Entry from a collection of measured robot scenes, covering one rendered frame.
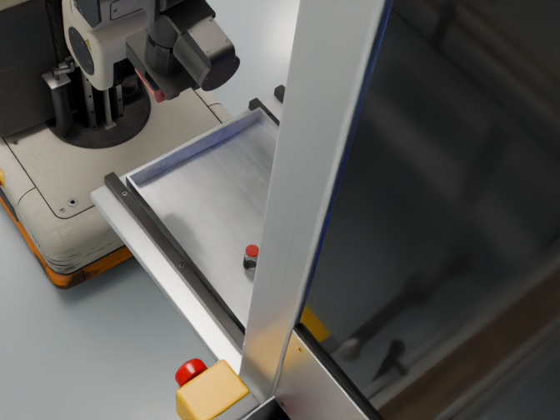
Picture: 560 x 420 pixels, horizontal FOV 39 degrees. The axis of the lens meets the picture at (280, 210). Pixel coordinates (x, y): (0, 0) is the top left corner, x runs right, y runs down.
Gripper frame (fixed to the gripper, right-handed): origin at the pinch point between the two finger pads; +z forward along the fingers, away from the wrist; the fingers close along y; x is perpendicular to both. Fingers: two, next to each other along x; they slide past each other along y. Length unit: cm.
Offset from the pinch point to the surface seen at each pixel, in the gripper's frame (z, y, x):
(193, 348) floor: 107, 13, 11
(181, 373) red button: 1.4, 33.6, -19.3
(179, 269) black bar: 15.0, 18.6, -7.8
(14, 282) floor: 114, -29, -17
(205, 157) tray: 19.2, 3.4, 8.1
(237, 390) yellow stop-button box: -1.7, 39.4, -15.7
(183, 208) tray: 18.2, 9.6, -0.5
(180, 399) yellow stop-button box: -0.8, 36.4, -21.6
